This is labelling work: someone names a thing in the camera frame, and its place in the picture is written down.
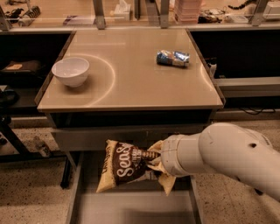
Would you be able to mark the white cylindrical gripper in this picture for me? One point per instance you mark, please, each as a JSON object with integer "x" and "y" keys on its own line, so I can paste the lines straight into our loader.
{"x": 168, "y": 157}

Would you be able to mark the brown chip bag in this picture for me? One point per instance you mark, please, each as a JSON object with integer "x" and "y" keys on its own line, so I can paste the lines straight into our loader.
{"x": 125, "y": 163}

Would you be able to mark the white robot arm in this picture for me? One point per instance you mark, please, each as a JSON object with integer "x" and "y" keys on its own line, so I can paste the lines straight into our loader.
{"x": 241, "y": 154}

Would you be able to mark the open middle drawer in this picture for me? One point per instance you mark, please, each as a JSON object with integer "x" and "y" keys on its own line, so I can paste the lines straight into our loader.
{"x": 143, "y": 202}

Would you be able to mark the grey drawer cabinet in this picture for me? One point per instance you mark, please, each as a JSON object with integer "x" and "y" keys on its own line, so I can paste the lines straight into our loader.
{"x": 127, "y": 87}

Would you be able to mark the closed grey top drawer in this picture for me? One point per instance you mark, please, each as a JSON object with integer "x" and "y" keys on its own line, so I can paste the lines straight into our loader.
{"x": 94, "y": 138}

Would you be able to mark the blue snack bag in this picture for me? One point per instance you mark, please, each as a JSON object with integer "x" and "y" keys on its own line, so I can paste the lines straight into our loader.
{"x": 175, "y": 58}

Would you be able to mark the black bag on shelf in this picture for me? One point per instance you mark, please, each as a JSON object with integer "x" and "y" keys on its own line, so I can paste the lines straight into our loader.
{"x": 20, "y": 73}

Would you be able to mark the plastic bottle on floor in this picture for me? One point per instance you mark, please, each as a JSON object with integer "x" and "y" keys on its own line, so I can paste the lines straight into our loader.
{"x": 42, "y": 147}

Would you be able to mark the white ceramic bowl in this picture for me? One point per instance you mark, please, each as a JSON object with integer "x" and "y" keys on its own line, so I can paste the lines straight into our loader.
{"x": 71, "y": 72}

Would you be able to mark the pink stacked trays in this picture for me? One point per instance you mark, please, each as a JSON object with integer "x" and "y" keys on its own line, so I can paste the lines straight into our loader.
{"x": 187, "y": 11}

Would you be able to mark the white tissue box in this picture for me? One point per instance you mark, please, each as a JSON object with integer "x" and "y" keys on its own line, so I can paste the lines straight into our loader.
{"x": 122, "y": 10}

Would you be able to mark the black table leg frame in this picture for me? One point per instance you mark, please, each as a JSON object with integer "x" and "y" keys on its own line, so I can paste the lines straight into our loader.
{"x": 20, "y": 131}

